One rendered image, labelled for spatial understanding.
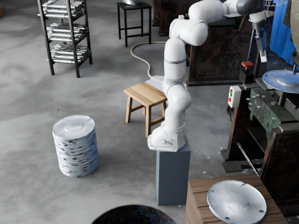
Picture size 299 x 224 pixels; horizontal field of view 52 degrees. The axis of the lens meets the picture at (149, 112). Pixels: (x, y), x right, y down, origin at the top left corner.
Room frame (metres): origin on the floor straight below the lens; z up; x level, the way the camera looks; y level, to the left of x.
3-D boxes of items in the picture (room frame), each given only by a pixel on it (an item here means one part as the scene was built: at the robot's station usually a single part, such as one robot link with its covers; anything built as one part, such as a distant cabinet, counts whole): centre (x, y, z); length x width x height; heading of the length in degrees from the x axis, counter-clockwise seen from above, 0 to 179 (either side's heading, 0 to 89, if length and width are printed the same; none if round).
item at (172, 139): (1.44, -0.10, 0.52); 0.22 x 0.19 x 0.14; 93
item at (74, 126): (1.75, 0.53, 0.34); 0.29 x 0.29 x 0.01
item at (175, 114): (1.41, -0.15, 0.71); 0.18 x 0.11 x 0.25; 16
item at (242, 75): (1.88, -0.66, 0.62); 0.10 x 0.06 x 0.20; 8
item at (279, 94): (1.58, -0.75, 0.72); 0.25 x 0.14 x 0.14; 98
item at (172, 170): (1.44, -0.14, 0.23); 0.18 x 0.18 x 0.45; 3
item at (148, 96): (2.27, 0.02, 0.16); 0.34 x 0.24 x 0.34; 40
